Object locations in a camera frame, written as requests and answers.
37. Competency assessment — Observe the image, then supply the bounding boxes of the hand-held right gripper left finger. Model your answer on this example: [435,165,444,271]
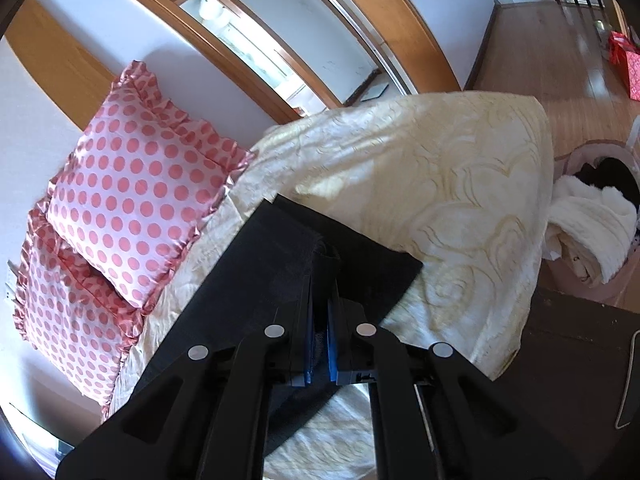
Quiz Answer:
[56,285,321,480]

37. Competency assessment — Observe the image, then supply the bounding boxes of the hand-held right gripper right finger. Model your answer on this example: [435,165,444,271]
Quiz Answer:
[326,294,583,480]

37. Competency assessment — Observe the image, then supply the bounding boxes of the pink polka dot pillow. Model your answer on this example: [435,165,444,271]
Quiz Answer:
[44,60,257,311]
[12,195,143,408]

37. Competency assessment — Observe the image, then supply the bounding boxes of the wooden door frame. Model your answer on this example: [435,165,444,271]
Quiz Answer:
[82,0,461,123]

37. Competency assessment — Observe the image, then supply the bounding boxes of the pink laundry basket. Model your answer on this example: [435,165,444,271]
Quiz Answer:
[550,141,640,306]

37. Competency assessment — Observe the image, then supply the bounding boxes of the white cable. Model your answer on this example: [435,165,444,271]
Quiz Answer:
[616,329,640,428]

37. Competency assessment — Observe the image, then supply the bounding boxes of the dark wooden cabinet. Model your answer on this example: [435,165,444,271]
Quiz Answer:
[492,285,640,480]

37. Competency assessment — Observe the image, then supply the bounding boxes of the cream patterned bedspread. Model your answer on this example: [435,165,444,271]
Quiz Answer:
[100,91,556,480]

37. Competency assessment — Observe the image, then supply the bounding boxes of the red gift bag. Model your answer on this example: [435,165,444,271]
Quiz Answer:
[607,31,640,102]

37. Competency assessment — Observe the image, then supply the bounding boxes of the black pants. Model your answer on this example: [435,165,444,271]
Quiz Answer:
[131,194,424,460]

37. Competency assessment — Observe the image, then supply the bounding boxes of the white fluffy garment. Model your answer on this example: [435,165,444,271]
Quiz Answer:
[544,174,640,286]

